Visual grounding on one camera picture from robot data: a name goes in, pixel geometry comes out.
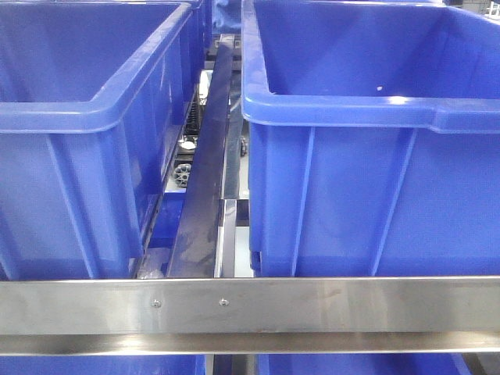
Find upper blue bin right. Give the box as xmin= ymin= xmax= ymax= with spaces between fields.
xmin=241 ymin=1 xmax=499 ymax=277

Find steel shelf front rail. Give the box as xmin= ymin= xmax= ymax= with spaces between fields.
xmin=1 ymin=277 xmax=499 ymax=355

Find blue bin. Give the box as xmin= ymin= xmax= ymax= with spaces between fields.
xmin=241 ymin=1 xmax=499 ymax=277
xmin=1 ymin=2 xmax=202 ymax=280
xmin=255 ymin=353 xmax=470 ymax=375
xmin=1 ymin=355 xmax=205 ymax=374

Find lower blue bin left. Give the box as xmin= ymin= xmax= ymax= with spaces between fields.
xmin=1 ymin=355 xmax=205 ymax=374

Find lower blue bin right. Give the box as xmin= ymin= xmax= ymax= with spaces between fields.
xmin=255 ymin=353 xmax=470 ymax=375

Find steel shelf divider rail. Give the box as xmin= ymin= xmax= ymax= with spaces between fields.
xmin=166 ymin=38 xmax=234 ymax=278

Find upper blue bin left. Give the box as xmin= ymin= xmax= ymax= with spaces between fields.
xmin=1 ymin=2 xmax=202 ymax=280

